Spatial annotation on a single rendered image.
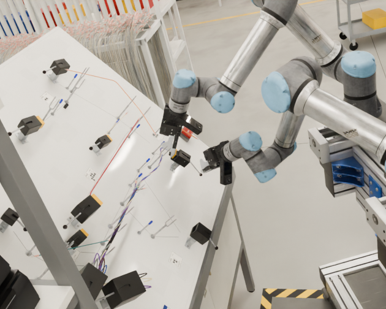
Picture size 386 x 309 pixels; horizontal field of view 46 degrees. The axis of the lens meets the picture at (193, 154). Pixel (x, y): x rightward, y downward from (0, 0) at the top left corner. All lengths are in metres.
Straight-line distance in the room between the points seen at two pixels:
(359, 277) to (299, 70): 1.38
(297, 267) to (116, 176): 1.48
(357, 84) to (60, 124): 1.09
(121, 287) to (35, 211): 0.51
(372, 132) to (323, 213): 1.94
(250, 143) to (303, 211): 1.65
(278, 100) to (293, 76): 0.08
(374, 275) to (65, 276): 1.84
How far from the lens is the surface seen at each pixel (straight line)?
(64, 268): 0.92
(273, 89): 1.35
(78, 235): 1.40
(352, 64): 1.73
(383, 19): 5.68
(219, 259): 2.05
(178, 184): 1.87
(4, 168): 0.81
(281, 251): 2.95
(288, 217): 3.18
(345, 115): 1.30
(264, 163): 1.66
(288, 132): 1.64
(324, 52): 1.81
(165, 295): 1.56
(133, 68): 2.47
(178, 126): 1.72
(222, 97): 1.51
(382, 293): 2.43
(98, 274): 1.28
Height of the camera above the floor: 2.06
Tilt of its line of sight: 30 degrees down
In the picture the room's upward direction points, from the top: 16 degrees counter-clockwise
